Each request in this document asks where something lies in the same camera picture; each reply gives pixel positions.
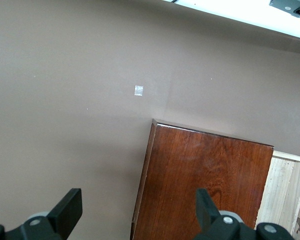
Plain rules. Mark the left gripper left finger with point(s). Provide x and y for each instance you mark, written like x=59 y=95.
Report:
x=67 y=215

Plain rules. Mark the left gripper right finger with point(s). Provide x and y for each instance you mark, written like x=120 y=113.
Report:
x=205 y=215

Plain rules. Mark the dark brown wooden box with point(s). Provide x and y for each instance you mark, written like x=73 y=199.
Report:
x=202 y=175

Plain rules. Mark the brown table cover sheet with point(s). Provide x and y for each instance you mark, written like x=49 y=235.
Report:
x=65 y=100

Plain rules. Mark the small clear tape patch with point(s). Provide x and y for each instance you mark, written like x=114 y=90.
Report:
x=138 y=90

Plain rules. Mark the grey power supply box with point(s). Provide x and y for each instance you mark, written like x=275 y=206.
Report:
x=285 y=5

